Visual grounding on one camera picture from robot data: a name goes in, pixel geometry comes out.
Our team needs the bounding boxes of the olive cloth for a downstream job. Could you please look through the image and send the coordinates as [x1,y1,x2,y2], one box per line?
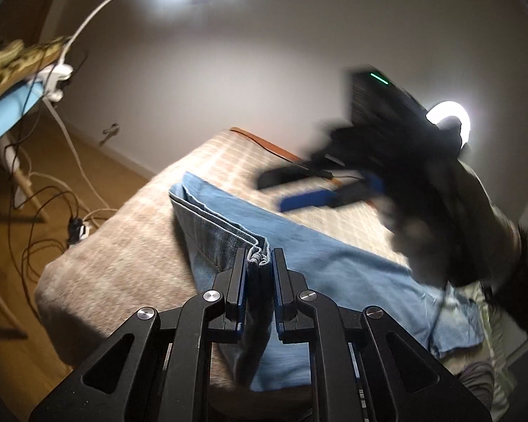
[0,39,26,81]

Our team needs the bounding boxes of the blue chair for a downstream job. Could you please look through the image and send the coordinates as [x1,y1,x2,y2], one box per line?
[0,81,50,339]

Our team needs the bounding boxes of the white ring light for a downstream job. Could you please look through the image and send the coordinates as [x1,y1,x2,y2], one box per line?
[426,100,472,150]

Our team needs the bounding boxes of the white power strip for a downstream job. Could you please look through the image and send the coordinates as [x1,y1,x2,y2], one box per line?
[67,215,92,245]

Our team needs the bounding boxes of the person's right leg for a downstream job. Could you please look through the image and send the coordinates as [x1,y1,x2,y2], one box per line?
[457,359,496,422]

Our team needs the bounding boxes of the small metal wall fitting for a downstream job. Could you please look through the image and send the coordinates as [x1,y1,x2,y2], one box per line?
[100,122,120,147]

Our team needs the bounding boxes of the beige checked bed blanket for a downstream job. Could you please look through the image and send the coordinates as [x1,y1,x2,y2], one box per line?
[34,128,517,409]

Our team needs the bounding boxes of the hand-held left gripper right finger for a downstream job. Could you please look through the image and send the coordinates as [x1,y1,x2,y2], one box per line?
[272,247,494,422]

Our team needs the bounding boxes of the blue denim pants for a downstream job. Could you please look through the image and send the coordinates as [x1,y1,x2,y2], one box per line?
[169,171,485,392]

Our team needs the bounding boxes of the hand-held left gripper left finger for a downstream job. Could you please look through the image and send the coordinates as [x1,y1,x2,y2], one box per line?
[29,247,249,422]

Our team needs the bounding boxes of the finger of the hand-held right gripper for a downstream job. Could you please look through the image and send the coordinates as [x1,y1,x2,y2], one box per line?
[255,164,336,191]
[277,175,389,213]

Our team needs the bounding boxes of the person's right hand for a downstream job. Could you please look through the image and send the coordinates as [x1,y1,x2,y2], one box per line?
[381,158,517,290]

